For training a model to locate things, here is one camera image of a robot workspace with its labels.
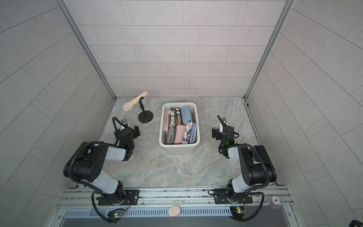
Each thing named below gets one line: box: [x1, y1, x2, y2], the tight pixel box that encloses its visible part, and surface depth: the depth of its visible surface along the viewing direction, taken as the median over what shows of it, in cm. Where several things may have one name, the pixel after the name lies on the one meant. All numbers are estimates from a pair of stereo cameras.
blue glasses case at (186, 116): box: [181, 104, 192, 126], surface depth 89 cm
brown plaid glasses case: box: [174, 106, 184, 126], surface depth 88 cm
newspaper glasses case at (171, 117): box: [168, 106, 176, 128], surface depth 88 cm
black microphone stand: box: [138, 96, 154, 124], surface depth 104 cm
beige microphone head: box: [122, 90, 148, 112], surface depth 82 cm
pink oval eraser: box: [167, 205, 181, 218], surface depth 67 cm
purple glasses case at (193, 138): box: [189, 122, 198, 144], surface depth 80 cm
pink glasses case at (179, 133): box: [174, 124, 186, 145], surface depth 82 cm
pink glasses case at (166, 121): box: [163, 110, 170, 135], surface depth 88 cm
